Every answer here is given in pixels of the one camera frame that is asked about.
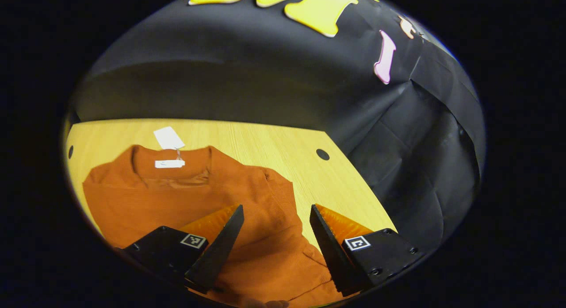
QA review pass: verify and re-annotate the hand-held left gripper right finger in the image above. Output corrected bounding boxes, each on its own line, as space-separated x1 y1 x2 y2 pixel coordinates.
309 204 427 298

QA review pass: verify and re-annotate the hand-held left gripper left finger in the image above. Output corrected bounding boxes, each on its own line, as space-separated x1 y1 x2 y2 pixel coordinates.
121 204 245 295

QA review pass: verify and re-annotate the orange button-up garment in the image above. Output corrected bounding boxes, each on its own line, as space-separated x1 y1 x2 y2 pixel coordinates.
82 144 350 308

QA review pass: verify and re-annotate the white paper hang tag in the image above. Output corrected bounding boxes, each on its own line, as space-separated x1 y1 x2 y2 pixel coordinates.
153 127 186 150

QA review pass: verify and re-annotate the black backdrop cloth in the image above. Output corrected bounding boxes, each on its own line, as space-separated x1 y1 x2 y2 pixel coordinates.
70 0 487 255

